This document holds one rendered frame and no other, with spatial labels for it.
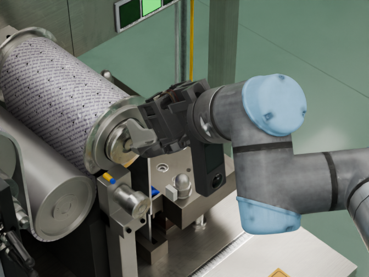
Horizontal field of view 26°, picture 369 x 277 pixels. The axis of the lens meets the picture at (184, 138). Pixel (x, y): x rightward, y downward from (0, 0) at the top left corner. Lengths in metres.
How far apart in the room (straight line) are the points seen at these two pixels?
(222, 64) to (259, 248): 0.86
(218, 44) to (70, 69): 1.02
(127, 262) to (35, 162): 0.27
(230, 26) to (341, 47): 1.40
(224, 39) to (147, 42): 1.34
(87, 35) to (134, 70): 1.81
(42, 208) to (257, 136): 0.41
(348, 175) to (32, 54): 0.60
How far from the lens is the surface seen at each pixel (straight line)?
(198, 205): 1.50
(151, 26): 3.66
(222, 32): 2.24
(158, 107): 1.11
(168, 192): 1.47
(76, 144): 1.26
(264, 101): 0.94
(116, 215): 1.31
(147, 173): 1.39
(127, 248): 1.39
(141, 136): 1.19
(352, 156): 1.00
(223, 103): 1.00
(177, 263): 1.54
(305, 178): 0.98
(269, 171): 0.97
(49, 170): 1.26
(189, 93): 1.07
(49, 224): 1.28
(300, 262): 1.56
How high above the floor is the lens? 2.12
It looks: 43 degrees down
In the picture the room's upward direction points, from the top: straight up
